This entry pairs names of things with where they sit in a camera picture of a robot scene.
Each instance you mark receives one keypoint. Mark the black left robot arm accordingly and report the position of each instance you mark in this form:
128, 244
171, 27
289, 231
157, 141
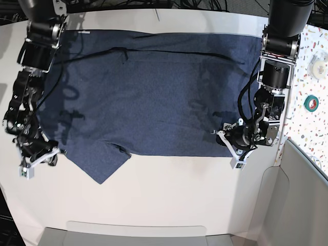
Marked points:
262, 101

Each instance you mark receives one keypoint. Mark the clear tape dispenser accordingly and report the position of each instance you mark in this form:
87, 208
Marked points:
317, 68

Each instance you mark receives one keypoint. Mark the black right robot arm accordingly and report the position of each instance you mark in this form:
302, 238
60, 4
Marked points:
45, 26

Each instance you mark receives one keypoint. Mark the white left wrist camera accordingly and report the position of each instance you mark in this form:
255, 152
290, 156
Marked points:
237, 164

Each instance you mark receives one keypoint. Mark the grey plastic tray front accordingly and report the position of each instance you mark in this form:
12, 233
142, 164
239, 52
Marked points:
82, 233

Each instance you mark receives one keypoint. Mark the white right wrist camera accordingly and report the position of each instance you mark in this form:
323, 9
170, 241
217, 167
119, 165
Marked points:
26, 172

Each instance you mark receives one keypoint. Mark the grey plastic bin right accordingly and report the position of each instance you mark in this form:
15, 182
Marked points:
291, 207

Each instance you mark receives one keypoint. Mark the green tape roll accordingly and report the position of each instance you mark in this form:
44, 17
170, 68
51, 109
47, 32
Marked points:
311, 103

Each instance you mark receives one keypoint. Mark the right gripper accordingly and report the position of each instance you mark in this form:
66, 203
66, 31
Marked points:
38, 150

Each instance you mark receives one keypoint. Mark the blue t-shirt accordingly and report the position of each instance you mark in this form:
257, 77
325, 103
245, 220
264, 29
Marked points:
116, 93

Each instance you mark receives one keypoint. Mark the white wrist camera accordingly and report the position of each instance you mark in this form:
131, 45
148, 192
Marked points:
26, 172
237, 164

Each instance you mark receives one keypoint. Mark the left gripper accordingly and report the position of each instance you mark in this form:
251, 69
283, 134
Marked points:
237, 138

